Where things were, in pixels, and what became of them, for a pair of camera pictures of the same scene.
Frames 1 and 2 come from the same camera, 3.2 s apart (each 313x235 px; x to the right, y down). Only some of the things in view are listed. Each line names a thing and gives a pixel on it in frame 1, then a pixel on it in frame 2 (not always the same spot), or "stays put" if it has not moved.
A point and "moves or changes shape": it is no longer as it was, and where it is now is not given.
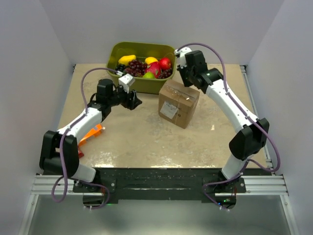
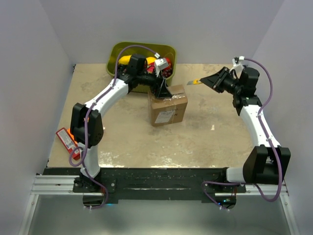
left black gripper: [132, 102] to [159, 88]
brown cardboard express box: [177, 102] moves or changes shape
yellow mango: [125, 59] stays put
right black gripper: [187, 83] to [215, 81]
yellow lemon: [149, 59] stays put
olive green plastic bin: [141, 50] stays put
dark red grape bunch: [165, 73] stays put
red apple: [165, 63] stays put
